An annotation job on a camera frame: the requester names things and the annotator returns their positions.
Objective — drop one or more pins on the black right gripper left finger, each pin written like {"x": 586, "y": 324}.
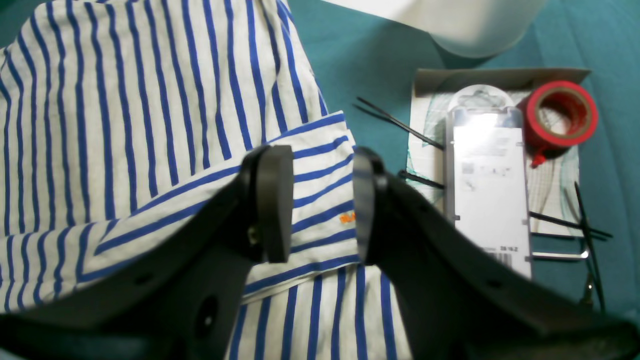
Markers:
{"x": 180, "y": 300}

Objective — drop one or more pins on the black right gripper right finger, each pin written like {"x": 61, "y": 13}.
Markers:
{"x": 456, "y": 301}

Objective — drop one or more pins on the blue white striped T-shirt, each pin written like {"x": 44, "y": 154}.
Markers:
{"x": 119, "y": 118}

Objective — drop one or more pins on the white plastic screw box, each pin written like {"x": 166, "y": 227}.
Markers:
{"x": 485, "y": 177}

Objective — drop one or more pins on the red tape roll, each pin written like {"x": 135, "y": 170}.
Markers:
{"x": 557, "y": 116}

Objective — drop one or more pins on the translucent white plastic cup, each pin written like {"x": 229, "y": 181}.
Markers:
{"x": 473, "y": 29}

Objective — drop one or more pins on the black cable tie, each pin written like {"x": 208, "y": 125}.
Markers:
{"x": 377, "y": 112}

